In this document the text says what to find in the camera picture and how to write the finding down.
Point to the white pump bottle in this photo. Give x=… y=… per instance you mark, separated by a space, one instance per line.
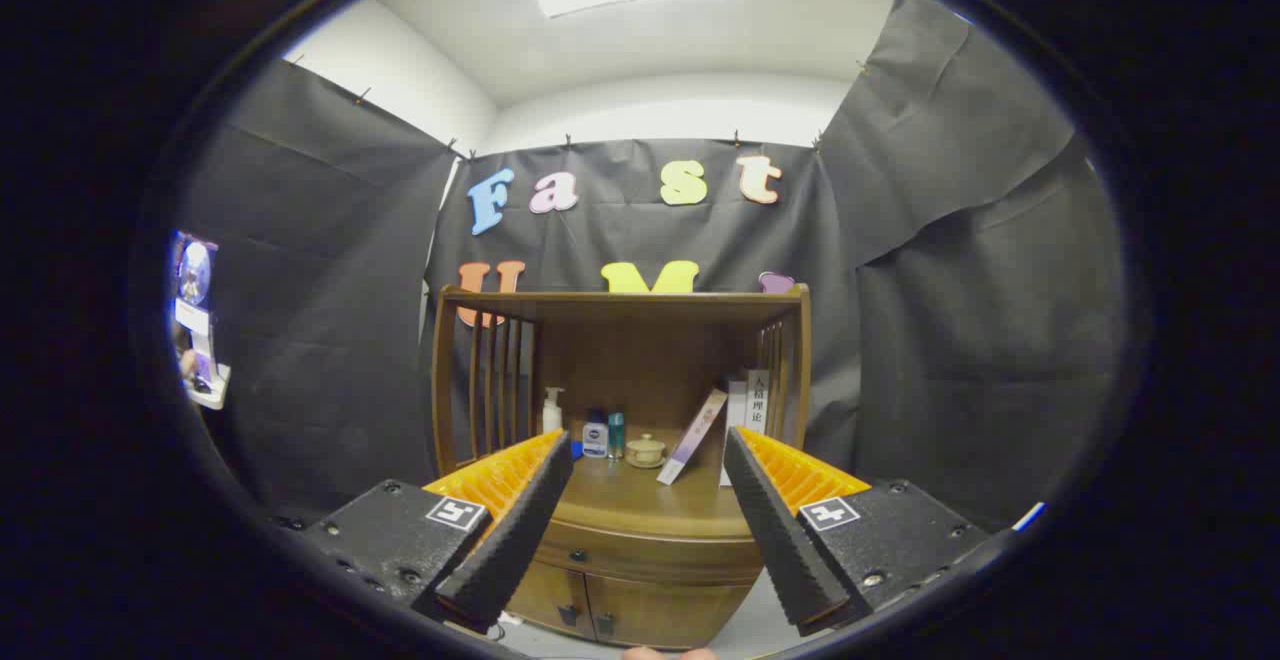
x=552 y=415

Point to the wooden drawer with dark knob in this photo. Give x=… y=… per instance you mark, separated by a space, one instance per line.
x=650 y=550

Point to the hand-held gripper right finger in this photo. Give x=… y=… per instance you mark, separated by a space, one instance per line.
x=785 y=540

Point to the beige lidded tea cup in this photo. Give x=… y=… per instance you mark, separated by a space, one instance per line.
x=645 y=452

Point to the white and blue lotion bottle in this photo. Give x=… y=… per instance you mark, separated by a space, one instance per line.
x=595 y=437

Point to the wooden cabinet door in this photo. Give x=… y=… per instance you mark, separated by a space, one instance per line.
x=660 y=610
x=545 y=595

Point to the purple and white book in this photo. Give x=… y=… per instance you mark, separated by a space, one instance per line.
x=692 y=437

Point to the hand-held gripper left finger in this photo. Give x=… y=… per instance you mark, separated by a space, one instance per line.
x=515 y=540

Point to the wooden countertop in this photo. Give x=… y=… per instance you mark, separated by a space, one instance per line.
x=640 y=495

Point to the book with dark patterned cover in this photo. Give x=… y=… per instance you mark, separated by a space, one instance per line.
x=736 y=410

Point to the wooden cabinet with slatted shelf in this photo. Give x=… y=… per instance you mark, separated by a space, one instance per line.
x=650 y=350

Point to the slim teal bottle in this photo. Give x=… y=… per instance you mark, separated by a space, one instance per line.
x=616 y=435

